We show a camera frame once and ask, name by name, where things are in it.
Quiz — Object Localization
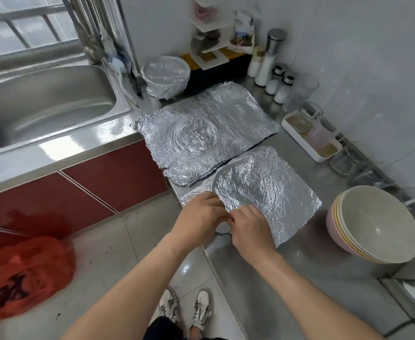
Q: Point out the metal window railing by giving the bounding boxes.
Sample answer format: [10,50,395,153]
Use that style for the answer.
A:
[0,5,74,57]

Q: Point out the person's left hand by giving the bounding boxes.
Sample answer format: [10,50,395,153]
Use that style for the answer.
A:
[171,191,230,254]

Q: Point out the person's left forearm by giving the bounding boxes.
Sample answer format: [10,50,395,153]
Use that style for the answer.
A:
[62,237,205,340]

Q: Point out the person's dark trousers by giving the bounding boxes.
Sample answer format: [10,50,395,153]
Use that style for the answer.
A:
[144,316,226,340]

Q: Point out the tall white steel-capped bottle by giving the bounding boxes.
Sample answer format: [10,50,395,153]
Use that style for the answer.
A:
[254,28,287,87]

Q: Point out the stack of aluminium foil sheets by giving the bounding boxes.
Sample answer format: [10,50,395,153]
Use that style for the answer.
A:
[134,81,281,187]

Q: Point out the small white tan-capped bottle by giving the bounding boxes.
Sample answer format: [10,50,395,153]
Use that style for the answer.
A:
[247,47,265,78]

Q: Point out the foil-covered bowl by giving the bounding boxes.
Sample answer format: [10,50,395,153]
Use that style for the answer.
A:
[179,145,323,247]
[141,56,191,101]

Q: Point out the person's right hand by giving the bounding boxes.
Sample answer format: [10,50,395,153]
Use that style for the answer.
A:
[226,204,278,265]

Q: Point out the stainless steel sink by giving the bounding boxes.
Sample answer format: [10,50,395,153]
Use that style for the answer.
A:
[0,60,143,199]

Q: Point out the person's right forearm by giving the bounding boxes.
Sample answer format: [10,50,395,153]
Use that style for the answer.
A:
[253,251,386,340]

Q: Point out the white corner shelf rack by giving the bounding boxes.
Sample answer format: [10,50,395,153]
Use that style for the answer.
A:
[190,0,257,71]

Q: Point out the colourful snack packet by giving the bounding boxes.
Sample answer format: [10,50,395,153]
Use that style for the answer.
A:
[232,10,256,50]

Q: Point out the red plastic bag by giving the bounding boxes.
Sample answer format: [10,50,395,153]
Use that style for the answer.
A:
[0,236,77,322]

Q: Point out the person's left white shoe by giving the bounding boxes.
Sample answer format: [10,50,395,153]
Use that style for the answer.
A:
[158,287,180,323]

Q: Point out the white rectangular tray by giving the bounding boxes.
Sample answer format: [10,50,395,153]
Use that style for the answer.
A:
[281,111,343,163]

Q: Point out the steel faucet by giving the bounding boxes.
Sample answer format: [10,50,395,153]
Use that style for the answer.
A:
[62,0,105,66]

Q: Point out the pink bowl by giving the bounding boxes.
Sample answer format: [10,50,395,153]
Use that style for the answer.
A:
[326,185,415,264]

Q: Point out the red kitchen cabinet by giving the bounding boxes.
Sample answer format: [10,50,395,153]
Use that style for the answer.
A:
[0,140,168,252]

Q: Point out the person's white shoe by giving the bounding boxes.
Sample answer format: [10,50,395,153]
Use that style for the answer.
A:
[190,288,214,332]
[158,287,180,323]

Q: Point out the pink translucent cup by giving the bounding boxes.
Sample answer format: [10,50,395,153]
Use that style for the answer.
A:
[305,120,336,149]

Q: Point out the white shaker with black lid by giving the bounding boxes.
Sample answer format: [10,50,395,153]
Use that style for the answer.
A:
[265,64,285,95]
[273,73,295,105]

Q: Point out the person's right white shoe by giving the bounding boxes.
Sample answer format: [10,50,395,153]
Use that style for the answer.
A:
[190,288,214,332]

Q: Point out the white dish brush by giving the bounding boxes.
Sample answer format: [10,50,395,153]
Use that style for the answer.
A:
[108,56,130,75]

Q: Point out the black cable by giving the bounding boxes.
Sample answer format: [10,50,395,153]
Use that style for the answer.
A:
[381,311,415,339]

